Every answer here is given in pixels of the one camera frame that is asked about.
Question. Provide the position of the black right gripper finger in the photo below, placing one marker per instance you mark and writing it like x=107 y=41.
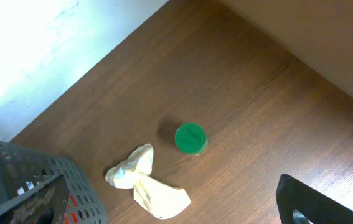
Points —
x=299 y=203

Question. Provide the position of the orange biscuit packet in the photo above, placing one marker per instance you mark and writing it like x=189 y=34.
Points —
x=73 y=213

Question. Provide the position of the grey plastic basket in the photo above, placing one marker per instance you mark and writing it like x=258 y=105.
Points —
x=35 y=188

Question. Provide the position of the green lid jar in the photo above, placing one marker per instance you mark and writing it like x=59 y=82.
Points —
x=191 y=139

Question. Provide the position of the crumpled beige paper bag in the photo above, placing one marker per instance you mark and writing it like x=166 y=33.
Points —
x=160 y=200

